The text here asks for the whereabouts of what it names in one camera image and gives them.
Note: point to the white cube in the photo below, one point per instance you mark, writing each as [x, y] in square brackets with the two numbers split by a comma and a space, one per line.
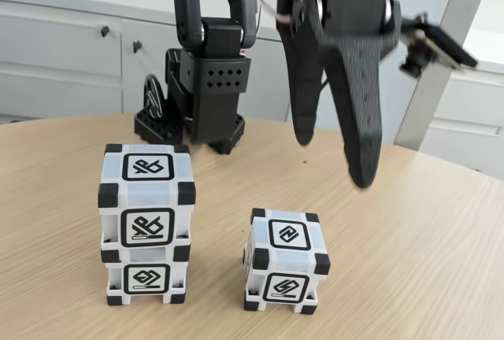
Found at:
[149, 192]
[147, 279]
[287, 255]

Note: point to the frosted glass partition panel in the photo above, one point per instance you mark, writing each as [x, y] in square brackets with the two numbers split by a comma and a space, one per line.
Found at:
[397, 100]

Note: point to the white drawer cabinet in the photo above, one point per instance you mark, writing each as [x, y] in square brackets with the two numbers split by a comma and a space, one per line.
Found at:
[472, 119]

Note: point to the small black cabinet key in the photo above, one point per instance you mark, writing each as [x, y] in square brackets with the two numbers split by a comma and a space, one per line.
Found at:
[136, 45]
[104, 31]

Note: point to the white cube, paperclip-like symbol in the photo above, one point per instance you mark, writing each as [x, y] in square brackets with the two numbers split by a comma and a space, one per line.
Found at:
[147, 279]

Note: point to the long white cabinet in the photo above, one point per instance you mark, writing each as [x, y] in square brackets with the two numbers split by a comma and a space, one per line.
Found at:
[39, 60]

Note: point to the grey metal partition post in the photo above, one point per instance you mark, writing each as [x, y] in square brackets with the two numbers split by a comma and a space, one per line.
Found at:
[431, 94]

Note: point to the black camera module with board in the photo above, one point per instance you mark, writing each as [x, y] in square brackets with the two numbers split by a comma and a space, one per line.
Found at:
[445, 43]

